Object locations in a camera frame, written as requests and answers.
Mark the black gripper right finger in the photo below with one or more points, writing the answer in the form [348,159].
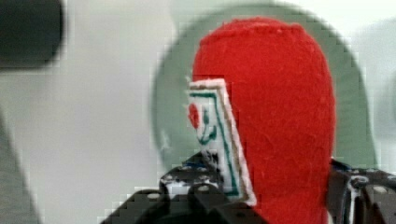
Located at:
[361,196]

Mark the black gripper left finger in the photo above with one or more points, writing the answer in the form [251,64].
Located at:
[188,194]

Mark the red plush ketchup bottle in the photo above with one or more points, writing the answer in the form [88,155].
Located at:
[280,90]

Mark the black cup holder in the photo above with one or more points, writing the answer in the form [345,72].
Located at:
[31,31]

